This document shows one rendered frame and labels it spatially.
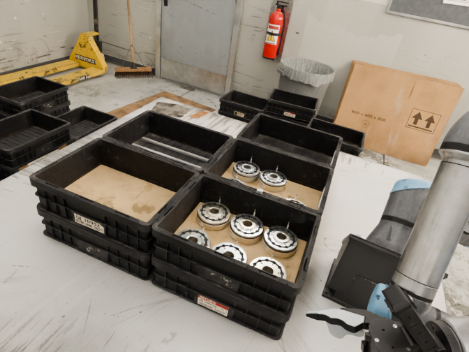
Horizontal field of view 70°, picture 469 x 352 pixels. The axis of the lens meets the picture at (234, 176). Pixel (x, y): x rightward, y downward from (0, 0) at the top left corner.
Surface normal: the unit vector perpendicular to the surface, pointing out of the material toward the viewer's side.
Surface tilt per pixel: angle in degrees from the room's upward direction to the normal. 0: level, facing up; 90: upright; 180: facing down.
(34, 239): 0
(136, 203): 0
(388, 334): 17
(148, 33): 90
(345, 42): 90
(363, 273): 90
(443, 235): 60
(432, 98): 80
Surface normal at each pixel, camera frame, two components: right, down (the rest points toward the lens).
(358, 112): -0.30, 0.27
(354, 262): -0.45, 0.45
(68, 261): 0.15, -0.82
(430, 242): -0.55, -0.13
